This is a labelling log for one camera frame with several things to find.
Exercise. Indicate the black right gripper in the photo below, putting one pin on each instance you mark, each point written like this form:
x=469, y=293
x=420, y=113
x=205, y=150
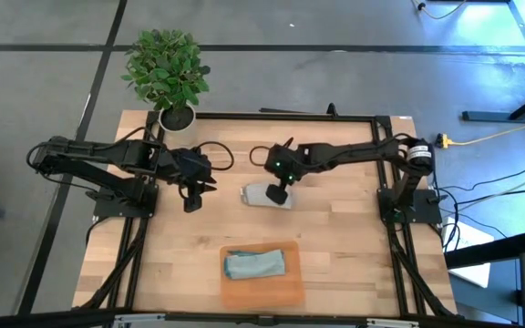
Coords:
x=290, y=159

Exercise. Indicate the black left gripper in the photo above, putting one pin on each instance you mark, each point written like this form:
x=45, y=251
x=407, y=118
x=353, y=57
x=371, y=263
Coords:
x=189, y=166

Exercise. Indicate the grey waffle microfiber towel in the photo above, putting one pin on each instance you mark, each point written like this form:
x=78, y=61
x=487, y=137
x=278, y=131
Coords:
x=255, y=196

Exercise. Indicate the light blue microfiber towel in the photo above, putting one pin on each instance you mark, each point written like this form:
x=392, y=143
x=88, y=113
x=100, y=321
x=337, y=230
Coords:
x=255, y=265

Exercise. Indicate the translucent orange plastic basket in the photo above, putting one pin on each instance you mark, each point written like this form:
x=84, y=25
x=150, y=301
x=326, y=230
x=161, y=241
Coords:
x=262, y=294

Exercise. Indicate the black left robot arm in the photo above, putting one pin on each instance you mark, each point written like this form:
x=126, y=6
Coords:
x=107, y=152

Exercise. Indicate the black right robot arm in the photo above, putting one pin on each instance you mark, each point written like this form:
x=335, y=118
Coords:
x=358, y=150

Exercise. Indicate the green plant in white pot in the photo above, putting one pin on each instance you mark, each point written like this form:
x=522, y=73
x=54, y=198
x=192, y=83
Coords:
x=167, y=73

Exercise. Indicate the yellow power plug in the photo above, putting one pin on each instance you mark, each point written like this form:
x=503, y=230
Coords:
x=445, y=141

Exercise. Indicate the white board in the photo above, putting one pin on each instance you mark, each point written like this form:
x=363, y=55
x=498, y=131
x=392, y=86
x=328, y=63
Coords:
x=465, y=234

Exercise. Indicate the black gantry bar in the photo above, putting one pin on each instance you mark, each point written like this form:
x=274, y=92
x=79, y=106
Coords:
x=39, y=319

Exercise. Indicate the black desk leg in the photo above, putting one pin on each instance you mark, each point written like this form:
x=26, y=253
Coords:
x=486, y=116

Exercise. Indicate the black desk beam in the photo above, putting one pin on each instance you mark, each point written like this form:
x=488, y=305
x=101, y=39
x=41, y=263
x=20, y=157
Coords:
x=495, y=249

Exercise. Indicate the black aluminium table frame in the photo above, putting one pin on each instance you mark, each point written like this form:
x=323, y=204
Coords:
x=244, y=116

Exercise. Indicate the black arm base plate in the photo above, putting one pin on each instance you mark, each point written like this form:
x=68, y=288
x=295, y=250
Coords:
x=426, y=207
x=107, y=209

